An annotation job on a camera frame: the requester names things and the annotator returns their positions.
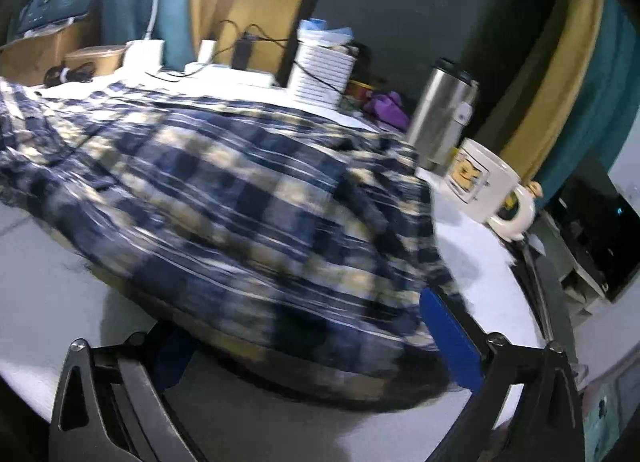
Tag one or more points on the white power strip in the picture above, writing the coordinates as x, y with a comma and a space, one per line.
230, 74

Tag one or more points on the black power adapter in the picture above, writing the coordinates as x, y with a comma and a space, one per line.
243, 53

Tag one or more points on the light blue cloth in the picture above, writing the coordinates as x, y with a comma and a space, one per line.
325, 28

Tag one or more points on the white bottle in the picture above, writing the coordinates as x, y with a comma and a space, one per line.
207, 52

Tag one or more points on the white printed mug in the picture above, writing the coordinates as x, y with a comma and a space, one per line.
480, 182

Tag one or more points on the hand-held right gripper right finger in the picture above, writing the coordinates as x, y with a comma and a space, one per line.
452, 342

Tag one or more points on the teal curtain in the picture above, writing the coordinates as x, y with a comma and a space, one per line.
175, 7

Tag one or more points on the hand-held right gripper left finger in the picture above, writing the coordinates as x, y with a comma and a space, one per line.
167, 362

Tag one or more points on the cardboard box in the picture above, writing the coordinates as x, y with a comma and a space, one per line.
45, 49

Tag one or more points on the blue plaid pants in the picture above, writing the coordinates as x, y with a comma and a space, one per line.
225, 192

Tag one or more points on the white desk lamp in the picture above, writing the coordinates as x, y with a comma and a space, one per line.
144, 56

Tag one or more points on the black electronic device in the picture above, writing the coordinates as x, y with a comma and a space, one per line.
595, 237

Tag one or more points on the purple cloth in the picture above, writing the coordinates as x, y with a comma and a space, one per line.
385, 109

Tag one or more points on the brown round container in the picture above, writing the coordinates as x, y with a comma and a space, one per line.
95, 59

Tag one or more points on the stainless steel tumbler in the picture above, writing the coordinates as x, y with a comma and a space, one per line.
440, 117

